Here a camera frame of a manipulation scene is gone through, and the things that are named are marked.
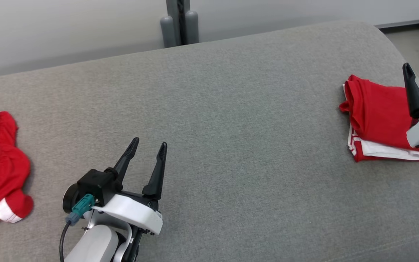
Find grey wall base rail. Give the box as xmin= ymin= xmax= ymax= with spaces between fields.
xmin=375 ymin=17 xmax=419 ymax=29

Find grey metal partition post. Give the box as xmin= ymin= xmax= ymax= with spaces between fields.
xmin=166 ymin=0 xmax=191 ymax=46

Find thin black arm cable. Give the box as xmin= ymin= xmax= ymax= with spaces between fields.
xmin=59 ymin=221 xmax=73 ymax=262

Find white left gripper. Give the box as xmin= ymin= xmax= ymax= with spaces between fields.
xmin=92 ymin=137 xmax=168 ymax=236

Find red basketball jersey number 22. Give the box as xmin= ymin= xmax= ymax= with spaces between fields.
xmin=339 ymin=75 xmax=419 ymax=163

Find red shorts with white bands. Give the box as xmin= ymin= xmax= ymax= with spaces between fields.
xmin=0 ymin=108 xmax=35 ymax=245

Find grey rounded post cap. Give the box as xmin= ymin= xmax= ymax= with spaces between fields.
xmin=160 ymin=16 xmax=177 ymax=49
xmin=185 ymin=10 xmax=199 ymax=44

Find teal camera cable connector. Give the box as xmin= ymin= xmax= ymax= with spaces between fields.
xmin=66 ymin=194 xmax=96 ymax=226

